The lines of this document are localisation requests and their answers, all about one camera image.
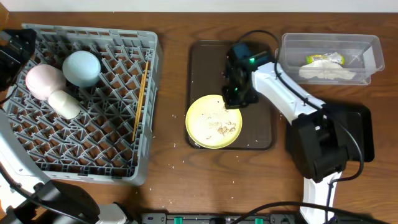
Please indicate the clear plastic bin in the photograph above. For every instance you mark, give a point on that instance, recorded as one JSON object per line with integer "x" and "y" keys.
{"x": 363, "y": 55}

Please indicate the green snack wrapper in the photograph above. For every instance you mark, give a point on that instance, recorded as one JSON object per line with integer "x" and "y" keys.
{"x": 332, "y": 57}

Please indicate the pink bowl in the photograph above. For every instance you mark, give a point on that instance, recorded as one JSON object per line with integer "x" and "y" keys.
{"x": 42, "y": 80}

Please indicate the yellow plate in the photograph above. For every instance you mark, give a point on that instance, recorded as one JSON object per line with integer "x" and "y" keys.
{"x": 210, "y": 124}

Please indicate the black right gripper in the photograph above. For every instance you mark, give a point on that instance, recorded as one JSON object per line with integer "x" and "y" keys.
{"x": 237, "y": 100}

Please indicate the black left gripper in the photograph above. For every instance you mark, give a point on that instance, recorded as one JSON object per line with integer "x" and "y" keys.
{"x": 16, "y": 47}

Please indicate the black tray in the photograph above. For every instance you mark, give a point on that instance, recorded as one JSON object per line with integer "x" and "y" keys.
{"x": 363, "y": 130}

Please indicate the wooden chopstick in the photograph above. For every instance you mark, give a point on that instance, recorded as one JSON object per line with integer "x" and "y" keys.
{"x": 146, "y": 70}
{"x": 139, "y": 105}

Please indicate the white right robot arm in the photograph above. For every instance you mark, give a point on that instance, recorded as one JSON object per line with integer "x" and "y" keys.
{"x": 270, "y": 81}

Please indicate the grey plastic dish rack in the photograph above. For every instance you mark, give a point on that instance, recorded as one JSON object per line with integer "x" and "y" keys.
{"x": 96, "y": 146}

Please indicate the light blue bowl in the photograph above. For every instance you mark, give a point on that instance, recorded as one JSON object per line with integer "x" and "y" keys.
{"x": 82, "y": 69}

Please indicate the dark brown serving tray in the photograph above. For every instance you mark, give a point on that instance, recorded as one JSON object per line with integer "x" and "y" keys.
{"x": 206, "y": 77}

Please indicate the black power strip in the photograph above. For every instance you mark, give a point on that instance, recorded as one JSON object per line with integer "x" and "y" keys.
{"x": 162, "y": 218}

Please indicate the cream plastic cup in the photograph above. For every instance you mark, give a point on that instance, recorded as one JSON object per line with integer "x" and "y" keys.
{"x": 64, "y": 104}

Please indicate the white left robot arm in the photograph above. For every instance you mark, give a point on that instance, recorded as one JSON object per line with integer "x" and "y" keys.
{"x": 27, "y": 194}

